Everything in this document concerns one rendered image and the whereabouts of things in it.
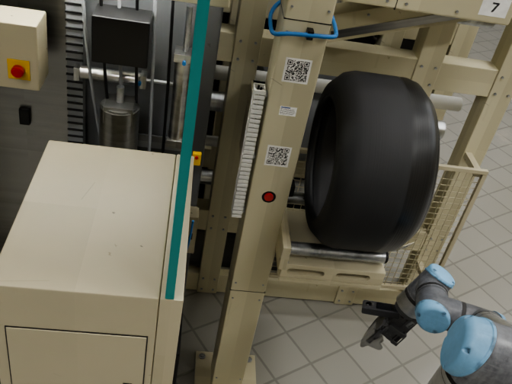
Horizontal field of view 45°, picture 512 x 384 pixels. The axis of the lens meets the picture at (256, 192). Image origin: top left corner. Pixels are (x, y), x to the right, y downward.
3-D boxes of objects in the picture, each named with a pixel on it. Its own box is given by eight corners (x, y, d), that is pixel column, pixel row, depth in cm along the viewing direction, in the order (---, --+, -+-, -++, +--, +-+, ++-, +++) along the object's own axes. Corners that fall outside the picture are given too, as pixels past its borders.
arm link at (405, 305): (404, 299, 180) (405, 280, 189) (393, 308, 183) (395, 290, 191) (428, 316, 181) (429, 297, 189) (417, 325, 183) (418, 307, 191)
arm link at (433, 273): (431, 273, 173) (431, 254, 182) (403, 300, 179) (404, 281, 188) (458, 292, 174) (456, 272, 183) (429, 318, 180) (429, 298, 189)
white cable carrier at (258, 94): (231, 217, 205) (254, 90, 177) (231, 207, 209) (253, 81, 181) (244, 218, 205) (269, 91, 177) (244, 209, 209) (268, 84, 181)
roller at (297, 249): (287, 252, 202) (288, 238, 204) (284, 255, 207) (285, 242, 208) (388, 262, 207) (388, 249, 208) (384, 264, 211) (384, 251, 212)
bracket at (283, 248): (277, 269, 203) (283, 248, 197) (270, 196, 235) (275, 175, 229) (287, 270, 203) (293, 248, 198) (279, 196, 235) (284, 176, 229)
